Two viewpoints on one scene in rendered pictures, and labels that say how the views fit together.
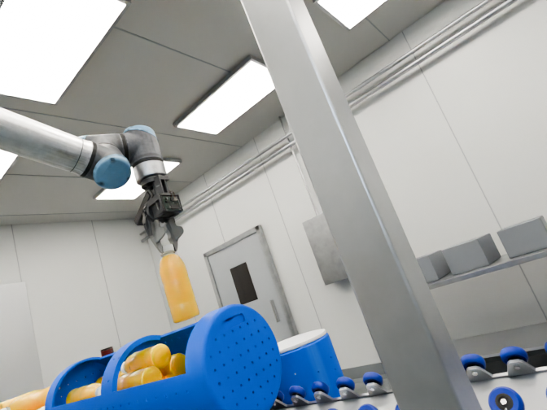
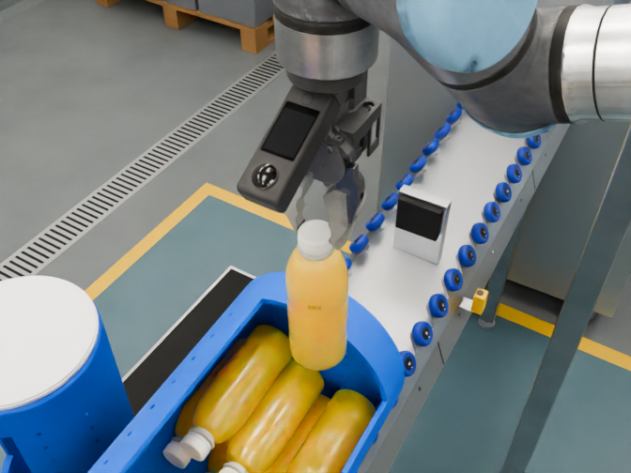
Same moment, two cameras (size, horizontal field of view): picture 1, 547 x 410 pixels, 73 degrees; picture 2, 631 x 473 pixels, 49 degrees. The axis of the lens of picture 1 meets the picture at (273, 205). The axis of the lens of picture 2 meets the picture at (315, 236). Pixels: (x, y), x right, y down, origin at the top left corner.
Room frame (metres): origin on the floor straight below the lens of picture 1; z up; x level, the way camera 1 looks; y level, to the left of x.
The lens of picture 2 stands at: (1.06, 0.86, 1.95)
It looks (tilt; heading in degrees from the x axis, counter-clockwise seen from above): 44 degrees down; 266
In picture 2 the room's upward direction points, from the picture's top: straight up
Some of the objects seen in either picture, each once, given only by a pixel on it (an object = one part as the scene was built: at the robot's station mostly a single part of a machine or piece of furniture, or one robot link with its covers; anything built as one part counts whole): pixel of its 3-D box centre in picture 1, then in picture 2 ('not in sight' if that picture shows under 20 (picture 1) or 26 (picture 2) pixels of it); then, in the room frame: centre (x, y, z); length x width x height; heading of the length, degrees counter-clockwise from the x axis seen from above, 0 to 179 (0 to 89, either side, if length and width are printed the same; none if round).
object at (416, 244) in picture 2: not in sight; (419, 227); (0.79, -0.14, 1.00); 0.10 x 0.04 x 0.15; 147
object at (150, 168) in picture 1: (151, 175); (323, 36); (1.02, 0.31, 1.66); 0.10 x 0.09 x 0.05; 147
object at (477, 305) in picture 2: not in sight; (466, 296); (0.70, -0.02, 0.92); 0.08 x 0.03 x 0.05; 147
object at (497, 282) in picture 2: not in sight; (502, 262); (0.34, -0.68, 0.31); 0.06 x 0.06 x 0.63; 57
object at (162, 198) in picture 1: (159, 199); (329, 113); (1.01, 0.30, 1.58); 0.09 x 0.08 x 0.12; 57
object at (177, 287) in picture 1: (177, 284); (317, 299); (1.02, 0.32, 1.33); 0.07 x 0.07 x 0.19
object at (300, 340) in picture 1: (292, 342); (12, 338); (1.51, 0.11, 1.03); 0.28 x 0.28 x 0.01
